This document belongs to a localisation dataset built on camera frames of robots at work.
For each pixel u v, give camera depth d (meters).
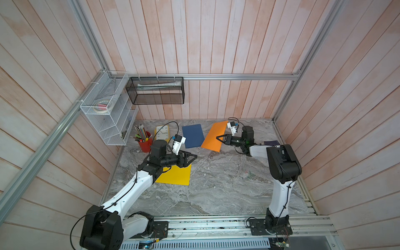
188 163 0.70
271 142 1.07
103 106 0.74
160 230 0.73
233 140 0.88
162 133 1.10
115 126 0.78
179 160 0.67
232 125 0.90
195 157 0.74
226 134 0.92
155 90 0.91
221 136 0.93
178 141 0.69
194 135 1.11
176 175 0.92
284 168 0.55
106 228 0.39
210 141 0.97
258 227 0.73
